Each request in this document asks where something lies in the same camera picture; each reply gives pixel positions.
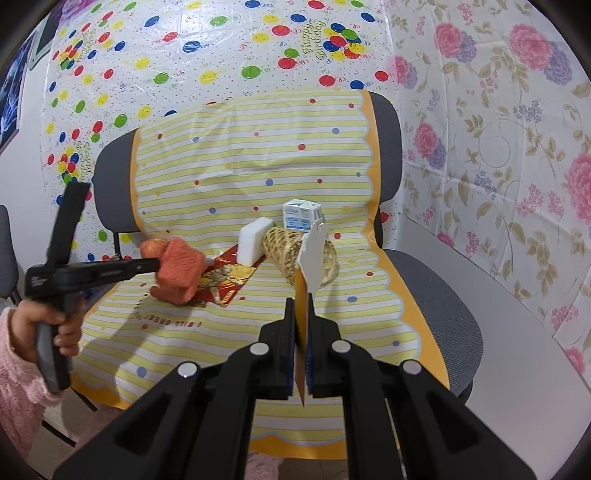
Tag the white orange paper card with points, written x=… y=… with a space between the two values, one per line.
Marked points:
x=309 y=270

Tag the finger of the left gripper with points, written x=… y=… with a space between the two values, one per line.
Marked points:
x=133 y=267

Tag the orange knitted cloth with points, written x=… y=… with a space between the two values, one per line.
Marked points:
x=179 y=273

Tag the red gold card pack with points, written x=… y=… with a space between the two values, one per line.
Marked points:
x=223 y=279

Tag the grey office chair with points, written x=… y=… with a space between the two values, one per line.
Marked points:
x=415 y=286

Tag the white foam block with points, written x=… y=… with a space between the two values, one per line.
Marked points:
x=250 y=241

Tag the balloon pattern wall sheet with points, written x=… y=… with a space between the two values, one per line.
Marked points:
x=121 y=65

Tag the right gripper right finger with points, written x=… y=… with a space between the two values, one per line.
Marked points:
x=401 y=422

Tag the red apple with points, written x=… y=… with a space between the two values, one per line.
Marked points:
x=153 y=248

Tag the woven bamboo basket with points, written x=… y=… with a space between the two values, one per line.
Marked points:
x=282 y=247

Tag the white blue milk carton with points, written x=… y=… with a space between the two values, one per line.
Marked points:
x=300 y=215

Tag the left pink sleeve forearm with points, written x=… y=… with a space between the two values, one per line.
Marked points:
x=24 y=394

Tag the yellow striped plastic cover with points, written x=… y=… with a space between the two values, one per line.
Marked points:
x=131 y=340

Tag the floral pattern wall sheet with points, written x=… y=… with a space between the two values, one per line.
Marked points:
x=495 y=110

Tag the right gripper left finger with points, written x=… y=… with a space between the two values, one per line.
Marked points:
x=195 y=423

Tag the pink fluffy trouser legs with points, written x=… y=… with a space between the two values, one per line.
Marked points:
x=262 y=467

